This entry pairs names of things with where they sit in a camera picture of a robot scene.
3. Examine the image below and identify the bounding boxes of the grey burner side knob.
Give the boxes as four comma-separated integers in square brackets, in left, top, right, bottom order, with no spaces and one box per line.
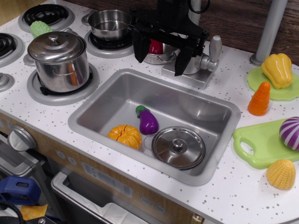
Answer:
[0,73,14,92]

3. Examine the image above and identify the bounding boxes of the blue clamp tool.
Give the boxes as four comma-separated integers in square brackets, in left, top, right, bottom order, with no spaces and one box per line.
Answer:
[0,175,41,205]

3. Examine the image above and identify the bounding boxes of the orange toy pumpkin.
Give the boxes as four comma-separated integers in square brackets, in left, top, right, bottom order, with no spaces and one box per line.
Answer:
[107,125,142,150]

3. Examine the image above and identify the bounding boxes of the purple striped toy onion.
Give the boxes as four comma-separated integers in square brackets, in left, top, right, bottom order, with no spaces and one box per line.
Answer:
[279,117,299,151]

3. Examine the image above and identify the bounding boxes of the purple toy eggplant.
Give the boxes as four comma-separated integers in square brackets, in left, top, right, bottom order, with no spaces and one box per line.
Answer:
[135,105,159,135]

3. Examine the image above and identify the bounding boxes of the small open steel pot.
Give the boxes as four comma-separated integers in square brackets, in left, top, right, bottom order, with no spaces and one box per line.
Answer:
[87,9,131,41]

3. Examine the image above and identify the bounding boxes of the front stove burner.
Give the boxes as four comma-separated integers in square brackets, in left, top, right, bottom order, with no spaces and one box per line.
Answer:
[27,63,100,106]

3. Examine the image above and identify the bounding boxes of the red toy pepper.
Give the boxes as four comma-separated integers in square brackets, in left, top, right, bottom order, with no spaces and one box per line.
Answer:
[149,39,163,55]

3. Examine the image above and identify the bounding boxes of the light green toy plate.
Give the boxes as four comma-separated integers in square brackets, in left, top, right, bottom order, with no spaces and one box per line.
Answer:
[247,66,299,100]

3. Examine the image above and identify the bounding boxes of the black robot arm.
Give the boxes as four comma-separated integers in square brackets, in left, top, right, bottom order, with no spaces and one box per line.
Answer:
[129,0,209,76]

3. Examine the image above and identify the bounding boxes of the orange toy carrot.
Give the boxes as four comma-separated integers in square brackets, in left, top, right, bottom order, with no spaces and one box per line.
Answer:
[248,82,271,116]

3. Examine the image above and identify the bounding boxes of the silver toy faucet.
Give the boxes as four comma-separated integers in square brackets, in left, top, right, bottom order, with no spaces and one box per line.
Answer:
[162,35,222,90]

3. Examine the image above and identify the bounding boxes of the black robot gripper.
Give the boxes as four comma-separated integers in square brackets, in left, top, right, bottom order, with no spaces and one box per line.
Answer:
[129,8,210,77]

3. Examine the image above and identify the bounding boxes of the yellow toy corn piece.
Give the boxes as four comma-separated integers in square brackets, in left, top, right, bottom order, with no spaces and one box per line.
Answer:
[266,159,296,190]

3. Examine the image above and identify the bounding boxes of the back right stove burner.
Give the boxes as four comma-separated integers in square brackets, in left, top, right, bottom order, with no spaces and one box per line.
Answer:
[84,31,134,59]

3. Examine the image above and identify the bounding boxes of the large steel pot with lid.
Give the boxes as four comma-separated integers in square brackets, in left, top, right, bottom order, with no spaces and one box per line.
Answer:
[28,31,90,93]

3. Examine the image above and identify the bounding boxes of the back left stove burner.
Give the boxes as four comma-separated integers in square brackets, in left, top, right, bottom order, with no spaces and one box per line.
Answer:
[18,4,75,33]

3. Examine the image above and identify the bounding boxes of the far left stove burner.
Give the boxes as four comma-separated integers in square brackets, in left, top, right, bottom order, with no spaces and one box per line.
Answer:
[0,33,25,68]

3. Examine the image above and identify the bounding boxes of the steel pot lid in sink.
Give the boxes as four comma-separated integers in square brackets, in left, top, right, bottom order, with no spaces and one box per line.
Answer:
[151,126,206,170]

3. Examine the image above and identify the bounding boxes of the stove burner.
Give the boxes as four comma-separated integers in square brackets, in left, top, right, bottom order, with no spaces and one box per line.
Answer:
[0,33,25,68]
[84,31,134,59]
[27,63,100,106]
[18,4,75,33]

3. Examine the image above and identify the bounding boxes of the green toy cutting board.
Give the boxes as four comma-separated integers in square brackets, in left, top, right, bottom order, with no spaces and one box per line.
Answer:
[233,119,299,169]

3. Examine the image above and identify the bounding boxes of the green toy corn husk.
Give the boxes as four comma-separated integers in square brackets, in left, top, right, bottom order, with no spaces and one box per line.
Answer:
[30,21,53,38]

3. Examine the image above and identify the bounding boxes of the grey vertical support pole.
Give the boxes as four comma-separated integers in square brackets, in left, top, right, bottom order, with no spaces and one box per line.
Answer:
[250,0,288,66]

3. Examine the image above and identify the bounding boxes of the grey stove knob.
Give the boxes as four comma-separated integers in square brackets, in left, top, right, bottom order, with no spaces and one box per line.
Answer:
[7,125,37,152]

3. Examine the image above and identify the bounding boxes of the grey pole behind arm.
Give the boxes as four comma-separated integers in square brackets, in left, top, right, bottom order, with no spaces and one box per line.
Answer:
[188,0,202,26]

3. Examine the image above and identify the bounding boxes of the yellow toy bell pepper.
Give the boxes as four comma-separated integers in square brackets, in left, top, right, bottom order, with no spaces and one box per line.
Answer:
[261,53,293,89]

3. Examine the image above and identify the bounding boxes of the silver toy sink basin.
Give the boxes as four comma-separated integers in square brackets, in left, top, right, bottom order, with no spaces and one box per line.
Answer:
[68,69,241,186]

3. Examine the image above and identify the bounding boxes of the toy oven door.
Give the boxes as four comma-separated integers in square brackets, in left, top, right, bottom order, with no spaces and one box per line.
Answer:
[51,172,164,224]

